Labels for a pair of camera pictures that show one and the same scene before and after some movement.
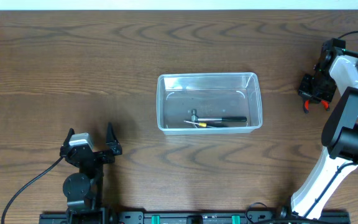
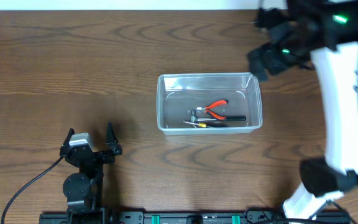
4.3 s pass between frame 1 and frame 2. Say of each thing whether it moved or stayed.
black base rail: stayed
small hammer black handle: stayed
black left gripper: stayed
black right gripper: moved
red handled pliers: moved
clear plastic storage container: stayed
